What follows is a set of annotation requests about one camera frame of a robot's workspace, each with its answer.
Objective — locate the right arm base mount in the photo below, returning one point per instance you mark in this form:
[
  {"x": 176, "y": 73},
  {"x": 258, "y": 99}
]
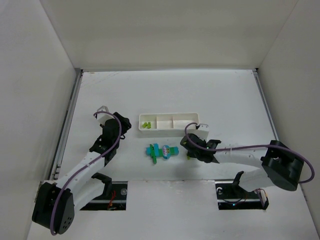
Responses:
[{"x": 230, "y": 196}]

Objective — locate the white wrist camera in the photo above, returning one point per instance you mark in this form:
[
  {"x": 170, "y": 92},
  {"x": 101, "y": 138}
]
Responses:
[
  {"x": 201, "y": 131},
  {"x": 102, "y": 116}
]

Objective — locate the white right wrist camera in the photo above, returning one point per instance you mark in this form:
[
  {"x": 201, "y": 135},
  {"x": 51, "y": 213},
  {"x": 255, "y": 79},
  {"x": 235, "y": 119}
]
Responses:
[{"x": 201, "y": 131}]

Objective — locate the white three-compartment tray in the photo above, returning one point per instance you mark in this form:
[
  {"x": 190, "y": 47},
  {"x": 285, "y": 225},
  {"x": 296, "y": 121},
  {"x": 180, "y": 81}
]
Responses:
[{"x": 166, "y": 124}]

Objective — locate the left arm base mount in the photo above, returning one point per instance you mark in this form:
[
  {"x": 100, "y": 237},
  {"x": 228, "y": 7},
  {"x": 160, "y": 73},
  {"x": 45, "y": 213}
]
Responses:
[{"x": 113, "y": 197}]

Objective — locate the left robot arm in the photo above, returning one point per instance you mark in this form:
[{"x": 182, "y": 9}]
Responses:
[{"x": 57, "y": 202}]

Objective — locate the teal and green lego figure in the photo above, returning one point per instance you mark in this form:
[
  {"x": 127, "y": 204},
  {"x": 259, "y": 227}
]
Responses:
[{"x": 165, "y": 152}]

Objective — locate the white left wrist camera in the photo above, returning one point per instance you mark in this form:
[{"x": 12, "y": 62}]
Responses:
[{"x": 102, "y": 116}]

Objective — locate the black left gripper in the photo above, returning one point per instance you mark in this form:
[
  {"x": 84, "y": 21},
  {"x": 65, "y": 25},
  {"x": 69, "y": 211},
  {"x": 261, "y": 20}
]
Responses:
[{"x": 124, "y": 121}]

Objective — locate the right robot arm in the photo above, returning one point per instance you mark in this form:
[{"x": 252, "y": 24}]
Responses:
[{"x": 275, "y": 163}]

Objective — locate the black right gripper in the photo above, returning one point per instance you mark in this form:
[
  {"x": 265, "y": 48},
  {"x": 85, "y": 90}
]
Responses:
[{"x": 191, "y": 144}]

